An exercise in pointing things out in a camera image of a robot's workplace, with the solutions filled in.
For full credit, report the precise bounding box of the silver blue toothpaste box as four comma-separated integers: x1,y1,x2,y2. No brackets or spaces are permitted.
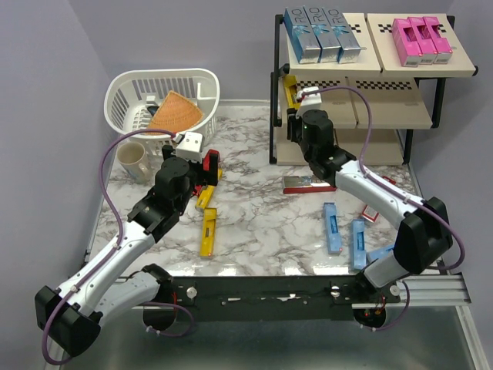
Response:
283,7,320,64
304,5,340,63
323,7,361,64

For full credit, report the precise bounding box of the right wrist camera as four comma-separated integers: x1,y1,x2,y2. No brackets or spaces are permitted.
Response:
296,86,322,117

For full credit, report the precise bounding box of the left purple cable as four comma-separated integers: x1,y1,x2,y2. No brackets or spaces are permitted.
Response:
41,129,182,365

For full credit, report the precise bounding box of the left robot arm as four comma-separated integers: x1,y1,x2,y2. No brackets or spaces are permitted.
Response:
35,146,220,365

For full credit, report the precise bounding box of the beige ceramic mug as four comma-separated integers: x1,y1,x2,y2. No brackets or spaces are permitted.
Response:
116,141,153,183

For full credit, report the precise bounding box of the black three-tier shelf rack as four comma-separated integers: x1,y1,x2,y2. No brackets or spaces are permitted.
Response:
269,13,478,166

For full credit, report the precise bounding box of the light blue toothpaste box right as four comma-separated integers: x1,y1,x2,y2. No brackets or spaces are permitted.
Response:
350,219,367,271

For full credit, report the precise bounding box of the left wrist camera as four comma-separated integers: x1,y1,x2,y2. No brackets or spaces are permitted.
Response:
173,131,203,163

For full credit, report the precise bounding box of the white plastic basket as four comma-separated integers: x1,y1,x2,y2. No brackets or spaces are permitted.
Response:
104,68,220,145

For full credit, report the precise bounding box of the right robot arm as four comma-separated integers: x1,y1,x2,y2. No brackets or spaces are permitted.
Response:
287,109,453,302

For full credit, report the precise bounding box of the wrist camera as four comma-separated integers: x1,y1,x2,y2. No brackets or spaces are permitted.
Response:
296,86,322,117
173,131,203,163

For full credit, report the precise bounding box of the silver red toothpaste box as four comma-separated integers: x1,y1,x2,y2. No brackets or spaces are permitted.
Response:
282,176,337,194

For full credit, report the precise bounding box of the light blue toothpaste box centre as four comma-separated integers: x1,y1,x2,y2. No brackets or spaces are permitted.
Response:
323,202,342,254

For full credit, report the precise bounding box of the red white toothpaste box right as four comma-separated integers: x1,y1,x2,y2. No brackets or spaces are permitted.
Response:
361,176,396,223

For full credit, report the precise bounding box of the light blue toothpaste box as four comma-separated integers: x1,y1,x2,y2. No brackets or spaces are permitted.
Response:
350,219,367,271
323,202,342,254

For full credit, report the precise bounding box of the yellow toothpaste box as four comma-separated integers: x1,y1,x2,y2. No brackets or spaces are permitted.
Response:
200,208,217,257
196,185,216,211
283,75,300,109

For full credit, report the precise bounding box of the light blue toothpaste box corner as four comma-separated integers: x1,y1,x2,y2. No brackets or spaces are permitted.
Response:
367,244,394,264

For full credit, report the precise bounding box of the purple cable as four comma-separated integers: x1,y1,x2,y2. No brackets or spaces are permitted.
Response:
304,85,466,271
41,129,182,365

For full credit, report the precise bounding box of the pink toothpaste box horizontal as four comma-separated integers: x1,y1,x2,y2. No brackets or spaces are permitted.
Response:
391,18,422,67

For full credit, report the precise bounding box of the pink toothpaste box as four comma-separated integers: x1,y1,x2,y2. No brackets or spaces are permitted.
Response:
407,17,438,65
423,16,453,64

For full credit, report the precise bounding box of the black item in basket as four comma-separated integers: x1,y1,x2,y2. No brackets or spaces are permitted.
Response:
146,96,159,116

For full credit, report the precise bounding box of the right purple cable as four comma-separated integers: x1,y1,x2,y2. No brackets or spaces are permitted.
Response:
304,85,466,271

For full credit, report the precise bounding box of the orange woven fan mat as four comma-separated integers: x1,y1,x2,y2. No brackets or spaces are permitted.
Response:
147,91,203,133

